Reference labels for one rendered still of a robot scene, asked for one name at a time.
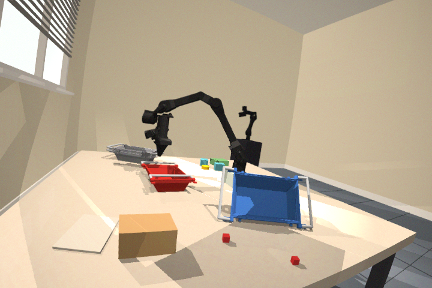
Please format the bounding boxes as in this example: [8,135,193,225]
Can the green flat block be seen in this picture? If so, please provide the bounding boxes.
[209,158,229,166]

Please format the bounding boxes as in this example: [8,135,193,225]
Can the small light blue block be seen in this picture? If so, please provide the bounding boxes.
[214,162,225,171]
[200,158,208,166]

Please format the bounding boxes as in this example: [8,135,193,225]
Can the tan rectangular block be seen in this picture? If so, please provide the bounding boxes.
[118,213,178,259]

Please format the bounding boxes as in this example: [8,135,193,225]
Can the red plastic tray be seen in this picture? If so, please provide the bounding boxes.
[141,163,197,192]

